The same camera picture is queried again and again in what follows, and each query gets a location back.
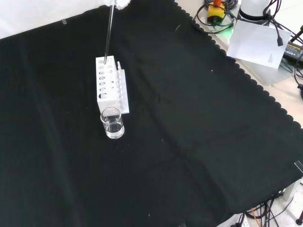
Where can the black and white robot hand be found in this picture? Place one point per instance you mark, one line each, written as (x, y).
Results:
(119, 3)

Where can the yellow stop button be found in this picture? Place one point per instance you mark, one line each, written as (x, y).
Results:
(216, 11)

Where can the white power strip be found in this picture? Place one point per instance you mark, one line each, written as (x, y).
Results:
(241, 221)

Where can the white test tube rack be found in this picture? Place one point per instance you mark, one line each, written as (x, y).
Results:
(107, 98)

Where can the white paper sheet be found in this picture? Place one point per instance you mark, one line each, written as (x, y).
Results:
(255, 42)

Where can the white box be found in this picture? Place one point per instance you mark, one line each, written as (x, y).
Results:
(290, 191)

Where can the pale board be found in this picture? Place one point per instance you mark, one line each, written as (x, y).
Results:
(267, 74)

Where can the black power adapter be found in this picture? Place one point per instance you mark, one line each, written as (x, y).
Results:
(293, 50)

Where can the grey tape piece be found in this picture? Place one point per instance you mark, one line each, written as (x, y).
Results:
(298, 166)
(64, 21)
(182, 224)

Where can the black scalloped cloth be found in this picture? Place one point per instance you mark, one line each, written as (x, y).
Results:
(180, 132)

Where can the clear glass beaker with liquid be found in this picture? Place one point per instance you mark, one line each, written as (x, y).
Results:
(114, 128)

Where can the glass rod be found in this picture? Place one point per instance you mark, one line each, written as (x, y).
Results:
(108, 33)

